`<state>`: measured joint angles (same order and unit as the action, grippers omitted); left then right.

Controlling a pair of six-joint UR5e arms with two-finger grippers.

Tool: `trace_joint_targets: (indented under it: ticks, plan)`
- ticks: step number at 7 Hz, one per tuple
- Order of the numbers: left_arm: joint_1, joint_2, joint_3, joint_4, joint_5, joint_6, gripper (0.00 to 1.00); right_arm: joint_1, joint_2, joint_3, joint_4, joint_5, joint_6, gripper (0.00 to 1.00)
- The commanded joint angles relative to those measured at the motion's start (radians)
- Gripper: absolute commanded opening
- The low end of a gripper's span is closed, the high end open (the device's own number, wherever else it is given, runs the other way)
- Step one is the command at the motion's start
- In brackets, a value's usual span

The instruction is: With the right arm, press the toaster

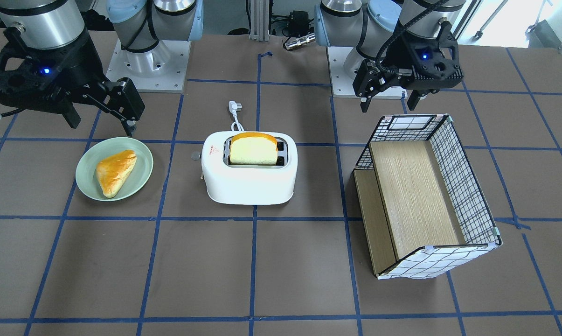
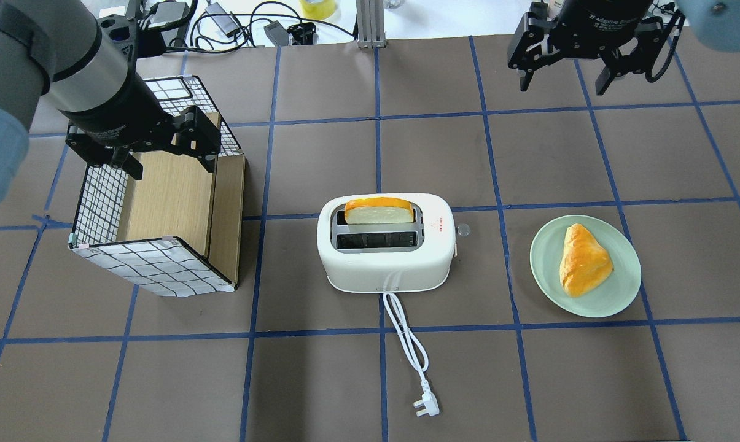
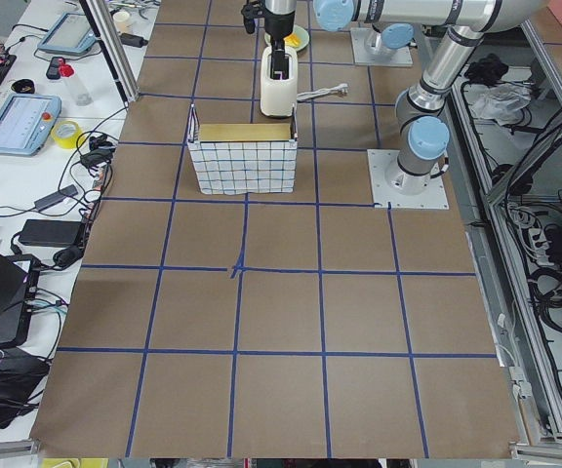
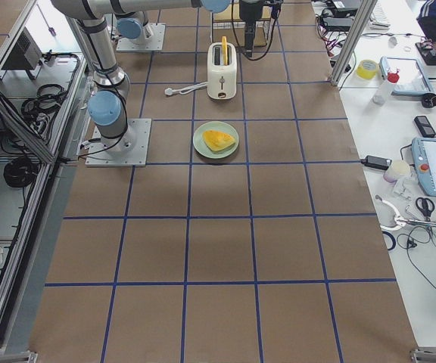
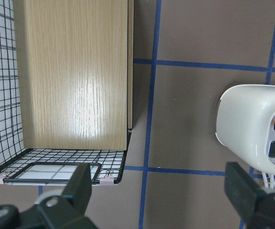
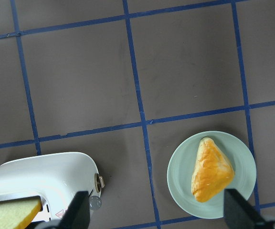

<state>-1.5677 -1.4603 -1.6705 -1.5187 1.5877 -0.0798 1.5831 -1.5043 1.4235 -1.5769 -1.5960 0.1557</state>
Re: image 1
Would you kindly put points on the grid-patterned wooden shelf box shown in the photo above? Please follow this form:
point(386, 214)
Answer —
point(423, 209)

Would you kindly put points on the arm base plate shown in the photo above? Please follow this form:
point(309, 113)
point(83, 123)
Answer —
point(161, 70)
point(342, 64)

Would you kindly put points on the green plate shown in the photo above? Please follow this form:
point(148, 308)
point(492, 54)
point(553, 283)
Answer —
point(86, 169)

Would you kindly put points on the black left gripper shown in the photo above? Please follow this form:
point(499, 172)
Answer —
point(398, 59)

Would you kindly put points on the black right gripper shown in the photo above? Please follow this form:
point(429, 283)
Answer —
point(77, 59)

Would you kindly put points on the triangular golden pastry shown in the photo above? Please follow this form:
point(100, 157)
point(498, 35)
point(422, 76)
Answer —
point(113, 171)

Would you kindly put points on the white toaster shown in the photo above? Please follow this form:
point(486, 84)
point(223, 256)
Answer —
point(248, 184)

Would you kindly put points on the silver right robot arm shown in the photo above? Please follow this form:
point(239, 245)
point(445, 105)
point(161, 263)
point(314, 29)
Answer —
point(140, 24)

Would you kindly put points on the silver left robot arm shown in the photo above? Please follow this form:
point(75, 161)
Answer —
point(372, 26)

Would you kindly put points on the bread slice in toaster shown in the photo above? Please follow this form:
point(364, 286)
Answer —
point(253, 148)

